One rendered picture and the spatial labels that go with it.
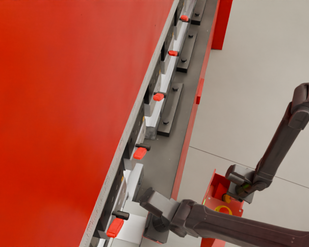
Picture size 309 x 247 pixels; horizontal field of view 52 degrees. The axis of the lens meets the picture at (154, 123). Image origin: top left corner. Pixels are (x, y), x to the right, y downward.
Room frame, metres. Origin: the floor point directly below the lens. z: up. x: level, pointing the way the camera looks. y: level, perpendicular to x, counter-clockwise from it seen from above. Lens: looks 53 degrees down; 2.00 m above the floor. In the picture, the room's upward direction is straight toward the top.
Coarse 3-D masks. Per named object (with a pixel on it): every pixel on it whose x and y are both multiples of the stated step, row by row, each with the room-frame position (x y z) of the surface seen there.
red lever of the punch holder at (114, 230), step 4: (112, 212) 0.29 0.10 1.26; (116, 212) 0.29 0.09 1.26; (120, 212) 0.29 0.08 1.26; (124, 212) 0.29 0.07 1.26; (116, 216) 0.28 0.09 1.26; (120, 216) 0.28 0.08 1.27; (124, 216) 0.28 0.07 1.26; (128, 216) 0.28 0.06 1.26; (116, 220) 0.26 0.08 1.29; (120, 220) 0.26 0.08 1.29; (112, 224) 0.24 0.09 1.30; (116, 224) 0.24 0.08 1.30; (120, 224) 0.25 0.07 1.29; (108, 228) 0.23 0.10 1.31; (112, 228) 0.23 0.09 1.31; (116, 228) 0.23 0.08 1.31; (120, 228) 0.24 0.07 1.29; (108, 232) 0.22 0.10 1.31; (112, 232) 0.22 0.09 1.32; (116, 232) 0.22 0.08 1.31; (108, 236) 0.22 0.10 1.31; (112, 236) 0.21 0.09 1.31; (116, 236) 0.22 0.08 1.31
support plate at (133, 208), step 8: (128, 200) 0.43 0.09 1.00; (128, 208) 0.40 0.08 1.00; (136, 208) 0.40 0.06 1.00; (144, 216) 0.38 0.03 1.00; (120, 240) 0.30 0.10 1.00; (144, 240) 0.30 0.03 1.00; (168, 240) 0.30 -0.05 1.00; (176, 240) 0.30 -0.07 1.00; (184, 240) 0.30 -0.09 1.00; (192, 240) 0.30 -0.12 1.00; (200, 240) 0.30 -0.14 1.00
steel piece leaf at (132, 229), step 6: (132, 216) 0.38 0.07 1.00; (138, 216) 0.38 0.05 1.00; (126, 222) 0.35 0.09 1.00; (132, 222) 0.35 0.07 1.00; (138, 222) 0.35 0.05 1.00; (144, 222) 0.36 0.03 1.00; (126, 228) 0.34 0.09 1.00; (132, 228) 0.34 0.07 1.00; (138, 228) 0.34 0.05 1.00; (120, 234) 0.32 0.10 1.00; (126, 234) 0.32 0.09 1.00; (132, 234) 0.32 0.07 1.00; (138, 234) 0.32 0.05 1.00; (126, 240) 0.30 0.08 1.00; (132, 240) 0.30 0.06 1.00; (138, 240) 0.30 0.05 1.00
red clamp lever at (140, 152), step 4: (136, 144) 0.48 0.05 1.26; (140, 144) 0.48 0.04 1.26; (144, 144) 0.48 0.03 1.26; (140, 148) 0.45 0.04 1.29; (144, 148) 0.45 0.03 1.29; (148, 148) 0.47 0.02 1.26; (136, 152) 0.42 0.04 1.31; (140, 152) 0.42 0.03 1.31; (144, 152) 0.43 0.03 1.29; (136, 156) 0.41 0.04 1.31; (140, 156) 0.41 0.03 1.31
